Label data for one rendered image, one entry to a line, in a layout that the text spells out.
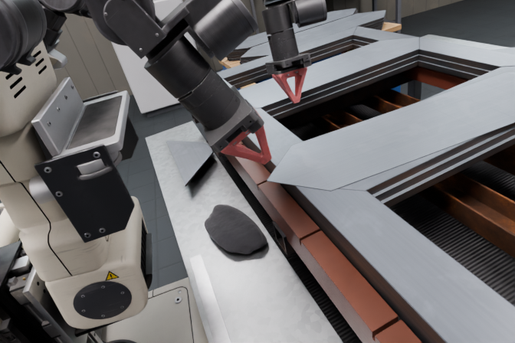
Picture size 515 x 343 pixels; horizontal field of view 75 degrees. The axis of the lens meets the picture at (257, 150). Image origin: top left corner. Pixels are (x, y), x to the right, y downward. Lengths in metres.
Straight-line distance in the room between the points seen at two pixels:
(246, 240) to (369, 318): 0.36
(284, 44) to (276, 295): 0.49
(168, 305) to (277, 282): 0.64
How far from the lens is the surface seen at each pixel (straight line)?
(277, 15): 0.73
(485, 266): 0.94
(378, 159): 0.67
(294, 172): 0.66
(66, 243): 0.68
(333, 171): 0.65
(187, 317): 1.24
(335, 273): 0.53
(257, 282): 0.73
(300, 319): 0.67
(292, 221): 0.61
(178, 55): 0.38
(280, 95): 1.00
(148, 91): 3.42
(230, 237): 0.78
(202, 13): 0.38
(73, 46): 4.33
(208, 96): 0.39
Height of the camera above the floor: 1.25
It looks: 31 degrees down
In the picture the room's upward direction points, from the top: 13 degrees counter-clockwise
